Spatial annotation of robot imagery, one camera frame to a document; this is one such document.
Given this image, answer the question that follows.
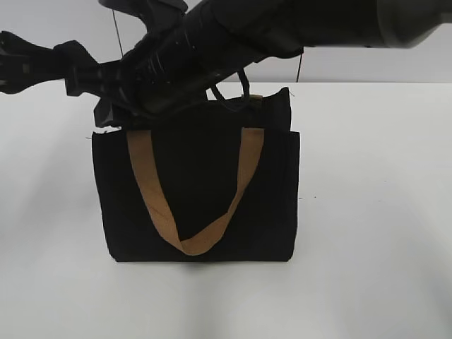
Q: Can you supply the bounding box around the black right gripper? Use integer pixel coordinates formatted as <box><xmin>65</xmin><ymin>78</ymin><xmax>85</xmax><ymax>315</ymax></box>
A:
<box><xmin>65</xmin><ymin>49</ymin><xmax>170</xmax><ymax>128</ymax></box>

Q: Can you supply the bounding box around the black canvas tote bag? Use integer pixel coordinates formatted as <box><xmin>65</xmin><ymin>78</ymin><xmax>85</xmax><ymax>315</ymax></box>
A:
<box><xmin>91</xmin><ymin>88</ymin><xmax>300</xmax><ymax>263</ymax></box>

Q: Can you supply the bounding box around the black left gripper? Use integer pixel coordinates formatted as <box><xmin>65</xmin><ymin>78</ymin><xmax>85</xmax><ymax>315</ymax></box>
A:
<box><xmin>1</xmin><ymin>31</ymin><xmax>67</xmax><ymax>95</ymax></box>

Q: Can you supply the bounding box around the black cable loop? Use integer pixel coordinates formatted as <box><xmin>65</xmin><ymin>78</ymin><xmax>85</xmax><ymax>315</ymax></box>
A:
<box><xmin>210</xmin><ymin>69</ymin><xmax>252</xmax><ymax>111</ymax></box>

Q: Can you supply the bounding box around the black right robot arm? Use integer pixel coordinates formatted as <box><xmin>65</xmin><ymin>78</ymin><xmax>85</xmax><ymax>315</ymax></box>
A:
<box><xmin>66</xmin><ymin>1</ymin><xmax>451</xmax><ymax>126</ymax></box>

